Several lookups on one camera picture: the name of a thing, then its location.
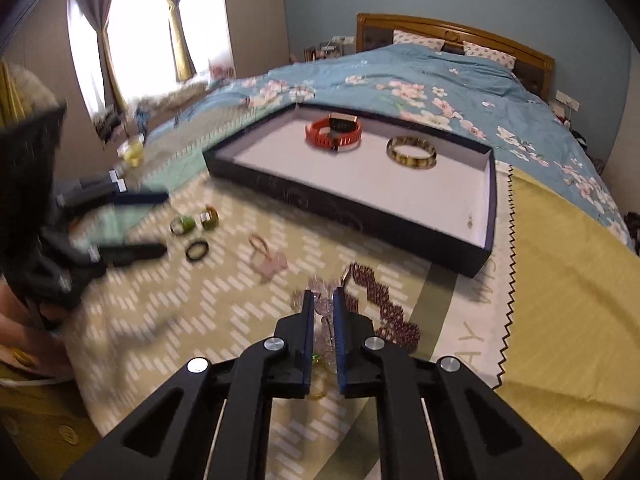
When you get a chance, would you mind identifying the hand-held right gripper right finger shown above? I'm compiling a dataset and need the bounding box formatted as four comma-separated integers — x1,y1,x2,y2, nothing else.
332,287,583,480

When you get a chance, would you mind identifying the yellow translucent object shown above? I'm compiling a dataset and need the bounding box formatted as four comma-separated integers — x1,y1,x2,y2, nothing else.
119,135,147,166

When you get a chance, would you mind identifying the bedside clutter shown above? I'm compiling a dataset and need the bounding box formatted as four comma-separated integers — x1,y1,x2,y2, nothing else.
304,35,357,62

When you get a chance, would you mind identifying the pink hair tie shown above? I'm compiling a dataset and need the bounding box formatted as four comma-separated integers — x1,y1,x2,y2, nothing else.
248,234,288,277

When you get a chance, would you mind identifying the wooden headboard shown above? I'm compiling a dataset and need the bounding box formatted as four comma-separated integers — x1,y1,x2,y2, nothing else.
356,12,556,101

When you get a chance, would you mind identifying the white floral pillow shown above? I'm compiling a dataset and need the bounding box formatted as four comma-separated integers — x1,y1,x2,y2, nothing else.
462,40,517,70
392,29,446,52

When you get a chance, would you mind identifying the olive cloth with gold buttons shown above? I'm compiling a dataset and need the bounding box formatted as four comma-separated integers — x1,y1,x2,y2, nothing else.
0,365,103,466

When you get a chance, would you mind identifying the beige wardrobe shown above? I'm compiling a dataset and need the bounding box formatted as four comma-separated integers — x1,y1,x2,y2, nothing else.
226,0,292,80

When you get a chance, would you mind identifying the olive patterned blanket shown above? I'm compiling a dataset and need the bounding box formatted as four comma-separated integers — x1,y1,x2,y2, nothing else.
65,95,516,480

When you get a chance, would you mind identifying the pink floral object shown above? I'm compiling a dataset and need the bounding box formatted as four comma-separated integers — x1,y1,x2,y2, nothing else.
209,55,236,83

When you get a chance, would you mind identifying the yellow amber pendant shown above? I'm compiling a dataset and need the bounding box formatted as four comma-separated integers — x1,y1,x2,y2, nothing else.
307,352,333,402

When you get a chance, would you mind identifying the bright green ring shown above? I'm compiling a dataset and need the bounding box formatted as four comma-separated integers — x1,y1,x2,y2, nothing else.
169,215,197,237

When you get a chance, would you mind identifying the orange smartwatch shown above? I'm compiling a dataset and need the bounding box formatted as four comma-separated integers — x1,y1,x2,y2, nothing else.
305,114,363,152

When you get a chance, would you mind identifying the clear crystal bead bracelet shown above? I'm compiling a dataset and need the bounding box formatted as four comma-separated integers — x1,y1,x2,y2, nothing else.
292,275,346,371

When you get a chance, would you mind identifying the yellow curtain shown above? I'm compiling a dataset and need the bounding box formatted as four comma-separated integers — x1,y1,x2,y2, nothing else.
102,0,197,111

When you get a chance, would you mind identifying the blue floral quilt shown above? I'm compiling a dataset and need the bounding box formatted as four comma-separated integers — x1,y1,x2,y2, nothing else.
150,42,633,246

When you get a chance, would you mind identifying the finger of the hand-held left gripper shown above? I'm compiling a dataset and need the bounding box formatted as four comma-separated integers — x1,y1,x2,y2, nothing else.
75,243,168,273
56,180,170,211

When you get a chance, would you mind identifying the dark blue box tray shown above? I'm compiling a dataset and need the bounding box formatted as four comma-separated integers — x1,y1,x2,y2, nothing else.
202,102,497,278

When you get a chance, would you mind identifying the yellow blanket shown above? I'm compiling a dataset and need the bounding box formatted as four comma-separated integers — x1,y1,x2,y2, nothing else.
492,167,640,480

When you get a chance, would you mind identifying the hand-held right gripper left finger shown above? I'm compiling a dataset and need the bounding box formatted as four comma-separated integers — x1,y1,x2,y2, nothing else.
62,289,316,480

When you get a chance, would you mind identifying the tortoiseshell bangle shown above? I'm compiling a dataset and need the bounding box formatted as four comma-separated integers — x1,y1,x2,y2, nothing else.
386,135,437,170

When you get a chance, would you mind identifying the purple bead bracelet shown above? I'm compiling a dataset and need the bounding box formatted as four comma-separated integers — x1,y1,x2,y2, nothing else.
345,262,421,348

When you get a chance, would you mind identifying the pile of dark clothes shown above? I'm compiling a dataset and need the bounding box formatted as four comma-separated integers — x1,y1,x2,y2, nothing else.
621,210,640,256

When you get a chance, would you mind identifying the purple curtain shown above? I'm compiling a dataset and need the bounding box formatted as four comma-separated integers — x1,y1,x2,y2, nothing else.
67,0,193,116

